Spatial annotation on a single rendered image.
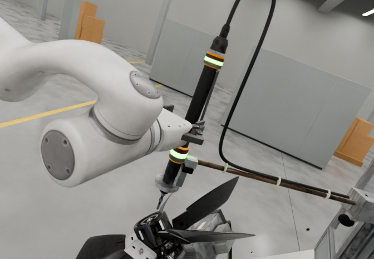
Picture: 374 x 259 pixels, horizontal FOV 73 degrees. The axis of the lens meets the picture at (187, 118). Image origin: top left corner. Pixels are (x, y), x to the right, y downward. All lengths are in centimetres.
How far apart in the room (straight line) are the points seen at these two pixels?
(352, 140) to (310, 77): 316
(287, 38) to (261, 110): 703
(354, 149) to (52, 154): 870
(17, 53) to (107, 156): 16
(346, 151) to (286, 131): 291
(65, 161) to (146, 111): 11
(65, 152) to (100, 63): 11
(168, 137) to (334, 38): 1274
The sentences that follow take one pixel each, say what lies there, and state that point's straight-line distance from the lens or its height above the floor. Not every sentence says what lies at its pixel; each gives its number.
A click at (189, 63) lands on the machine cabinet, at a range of 792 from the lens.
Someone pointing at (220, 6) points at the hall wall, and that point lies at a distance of 1313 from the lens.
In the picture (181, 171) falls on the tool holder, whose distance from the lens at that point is 68.
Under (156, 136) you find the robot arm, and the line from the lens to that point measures 41.
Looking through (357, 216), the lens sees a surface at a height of 151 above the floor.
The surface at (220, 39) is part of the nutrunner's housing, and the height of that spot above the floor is 185.
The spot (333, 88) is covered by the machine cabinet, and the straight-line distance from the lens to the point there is 627.
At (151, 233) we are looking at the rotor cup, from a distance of 88.
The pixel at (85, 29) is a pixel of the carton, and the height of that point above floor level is 84.
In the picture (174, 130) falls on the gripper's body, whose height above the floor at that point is 167.
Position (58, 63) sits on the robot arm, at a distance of 32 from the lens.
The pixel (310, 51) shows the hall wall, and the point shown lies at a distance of 1288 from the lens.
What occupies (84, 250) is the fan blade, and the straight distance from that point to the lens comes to 115.
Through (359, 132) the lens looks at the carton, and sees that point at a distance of 871.
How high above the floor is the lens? 184
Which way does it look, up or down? 18 degrees down
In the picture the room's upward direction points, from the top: 21 degrees clockwise
